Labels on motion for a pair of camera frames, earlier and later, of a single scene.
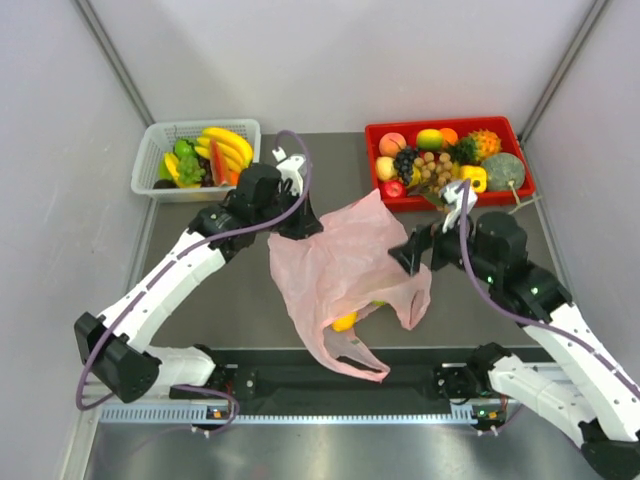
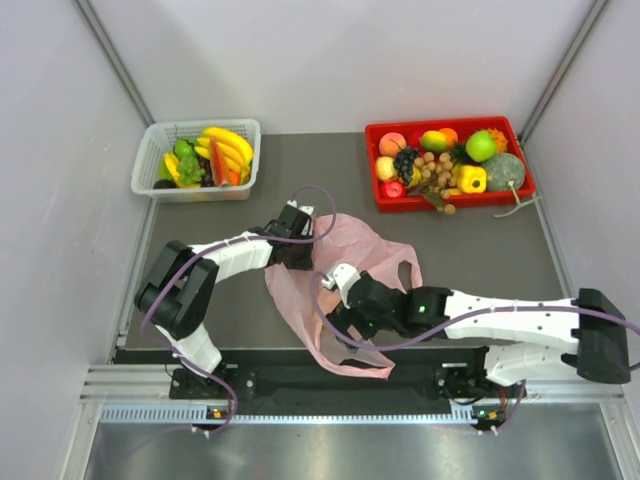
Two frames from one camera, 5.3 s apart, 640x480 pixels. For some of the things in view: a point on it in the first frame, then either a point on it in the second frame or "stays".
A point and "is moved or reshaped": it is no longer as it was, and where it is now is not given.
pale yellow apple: x=385 y=168 stays
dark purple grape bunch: x=404 y=162 stays
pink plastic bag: x=335 y=276 is moved or reshaped
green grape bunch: x=190 y=171 stays
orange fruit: x=450 y=135 stays
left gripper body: x=284 y=203 to x=299 y=256
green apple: x=185 y=149 stays
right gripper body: x=447 y=247 to x=342 y=317
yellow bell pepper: x=477 y=175 stays
